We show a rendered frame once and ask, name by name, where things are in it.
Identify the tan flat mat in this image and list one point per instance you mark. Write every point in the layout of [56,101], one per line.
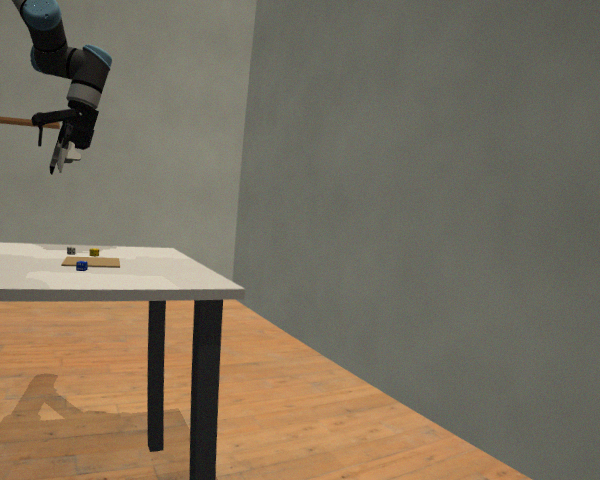
[92,261]

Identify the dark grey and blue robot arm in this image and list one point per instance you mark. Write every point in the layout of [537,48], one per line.
[89,67]

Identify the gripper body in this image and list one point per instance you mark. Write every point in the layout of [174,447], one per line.
[87,120]

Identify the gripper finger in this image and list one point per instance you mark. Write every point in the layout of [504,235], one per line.
[67,150]
[55,158]

